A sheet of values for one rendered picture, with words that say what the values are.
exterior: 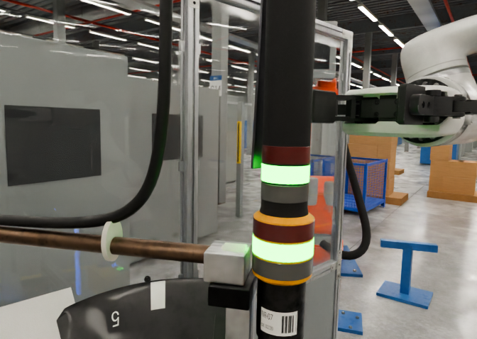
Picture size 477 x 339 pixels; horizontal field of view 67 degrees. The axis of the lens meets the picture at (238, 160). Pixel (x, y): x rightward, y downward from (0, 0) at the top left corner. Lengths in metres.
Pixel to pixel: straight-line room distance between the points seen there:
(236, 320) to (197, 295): 0.18
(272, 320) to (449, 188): 9.35
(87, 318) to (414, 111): 0.40
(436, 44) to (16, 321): 0.69
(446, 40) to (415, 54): 0.04
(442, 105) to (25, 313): 0.60
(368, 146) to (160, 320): 8.02
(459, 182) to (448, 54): 9.03
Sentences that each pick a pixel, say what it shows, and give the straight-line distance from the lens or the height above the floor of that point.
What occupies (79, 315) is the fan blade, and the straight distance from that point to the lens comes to 0.48.
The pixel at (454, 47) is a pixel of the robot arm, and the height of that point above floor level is 1.74.
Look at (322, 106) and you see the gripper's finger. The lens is 0.36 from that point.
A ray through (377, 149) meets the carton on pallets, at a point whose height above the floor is 1.14.
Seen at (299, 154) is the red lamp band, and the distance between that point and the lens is 0.24.
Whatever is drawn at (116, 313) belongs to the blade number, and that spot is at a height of 1.42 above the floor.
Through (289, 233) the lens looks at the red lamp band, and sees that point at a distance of 0.24.
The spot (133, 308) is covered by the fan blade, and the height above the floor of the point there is 1.42.
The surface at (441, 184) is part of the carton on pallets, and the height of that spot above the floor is 0.31.
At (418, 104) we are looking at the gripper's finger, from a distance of 0.31.
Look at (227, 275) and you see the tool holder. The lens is 0.27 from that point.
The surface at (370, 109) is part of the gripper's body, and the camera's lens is 0.40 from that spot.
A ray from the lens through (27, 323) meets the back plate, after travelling 0.66.
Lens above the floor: 1.64
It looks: 6 degrees down
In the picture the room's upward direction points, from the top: 1 degrees clockwise
